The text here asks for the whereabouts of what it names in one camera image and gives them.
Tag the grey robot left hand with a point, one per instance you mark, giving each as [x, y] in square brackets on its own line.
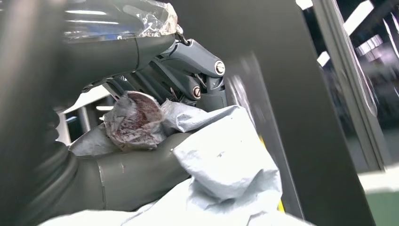
[103, 53]

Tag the grey parcel bag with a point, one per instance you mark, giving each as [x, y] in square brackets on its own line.
[224, 156]

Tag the black scanner machine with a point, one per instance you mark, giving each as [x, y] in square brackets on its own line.
[280, 93]

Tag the dark framed glass partition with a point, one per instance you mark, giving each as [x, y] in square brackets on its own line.
[343, 78]

